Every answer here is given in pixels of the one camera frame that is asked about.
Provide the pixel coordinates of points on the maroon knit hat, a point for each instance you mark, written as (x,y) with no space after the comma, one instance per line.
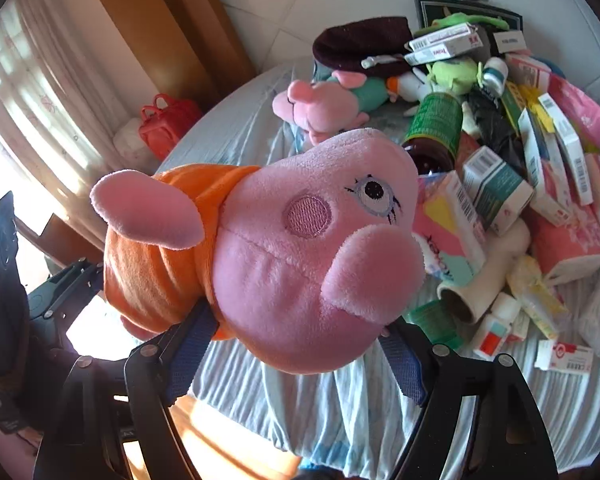
(360,45)

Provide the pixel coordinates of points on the white plastic bag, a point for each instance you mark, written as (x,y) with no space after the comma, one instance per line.
(127,142)

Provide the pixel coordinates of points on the white blue medicine box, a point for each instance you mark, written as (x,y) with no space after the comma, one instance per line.
(570,145)

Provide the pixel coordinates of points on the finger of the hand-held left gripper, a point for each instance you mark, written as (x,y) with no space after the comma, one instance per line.
(50,305)
(80,272)

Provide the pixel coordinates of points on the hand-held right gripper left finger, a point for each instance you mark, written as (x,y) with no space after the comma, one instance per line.
(192,355)

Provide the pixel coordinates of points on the small green frog plush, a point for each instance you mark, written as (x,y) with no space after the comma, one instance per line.
(452,72)

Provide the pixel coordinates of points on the small pig plush, teal dress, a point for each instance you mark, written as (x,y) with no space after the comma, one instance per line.
(330,102)

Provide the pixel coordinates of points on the white box with red emblem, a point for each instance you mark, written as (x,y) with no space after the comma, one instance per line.
(565,355)

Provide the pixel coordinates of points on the pink and white box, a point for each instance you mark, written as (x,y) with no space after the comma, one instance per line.
(527,67)

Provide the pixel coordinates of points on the yellow plastic packet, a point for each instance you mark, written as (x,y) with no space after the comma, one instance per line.
(535,290)

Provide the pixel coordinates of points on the wooden frame post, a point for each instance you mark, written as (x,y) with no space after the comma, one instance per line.
(170,20)

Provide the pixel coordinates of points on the white and teal box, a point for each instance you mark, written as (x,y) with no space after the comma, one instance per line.
(497,187)

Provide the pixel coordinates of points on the black plastic bag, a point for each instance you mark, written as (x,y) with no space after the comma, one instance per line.
(497,130)

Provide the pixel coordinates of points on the sheer curtain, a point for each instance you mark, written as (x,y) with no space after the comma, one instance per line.
(45,75)

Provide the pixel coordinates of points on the black case with latch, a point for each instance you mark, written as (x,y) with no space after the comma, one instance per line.
(427,10)

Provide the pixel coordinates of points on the pink plastic packet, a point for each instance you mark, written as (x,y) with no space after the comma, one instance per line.
(580,105)

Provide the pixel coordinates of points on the white plush with orange beak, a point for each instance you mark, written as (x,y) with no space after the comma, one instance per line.
(412,85)

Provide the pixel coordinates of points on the white printed medicine box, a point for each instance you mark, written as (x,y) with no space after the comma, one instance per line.
(432,55)

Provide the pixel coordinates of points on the brown bottle with green label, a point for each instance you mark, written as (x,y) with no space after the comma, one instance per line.
(432,125)

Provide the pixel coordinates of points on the white bottle with red label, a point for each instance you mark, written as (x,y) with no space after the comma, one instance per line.
(495,332)

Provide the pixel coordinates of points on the pink floral tissue pack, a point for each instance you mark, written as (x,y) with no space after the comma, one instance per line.
(570,240)

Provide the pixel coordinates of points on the green and yellow box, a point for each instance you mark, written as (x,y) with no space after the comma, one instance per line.
(512,102)

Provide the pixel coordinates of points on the pink multicolour barcode box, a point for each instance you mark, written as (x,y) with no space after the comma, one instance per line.
(450,230)

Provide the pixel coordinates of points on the green crocodile plush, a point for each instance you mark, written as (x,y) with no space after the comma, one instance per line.
(455,19)

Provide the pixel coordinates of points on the silver tube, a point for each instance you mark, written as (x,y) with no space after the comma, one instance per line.
(380,61)

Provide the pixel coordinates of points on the white box with dark label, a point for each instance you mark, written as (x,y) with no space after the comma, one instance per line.
(511,41)

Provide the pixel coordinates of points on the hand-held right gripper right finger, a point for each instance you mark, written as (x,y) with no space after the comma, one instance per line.
(405,365)

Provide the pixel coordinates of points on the long white box, red end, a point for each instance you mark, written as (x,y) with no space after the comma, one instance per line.
(442,36)

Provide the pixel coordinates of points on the red handbag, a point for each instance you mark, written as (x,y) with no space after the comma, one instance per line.
(167,122)

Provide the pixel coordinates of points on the white cardboard tube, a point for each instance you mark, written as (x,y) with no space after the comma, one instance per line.
(485,270)

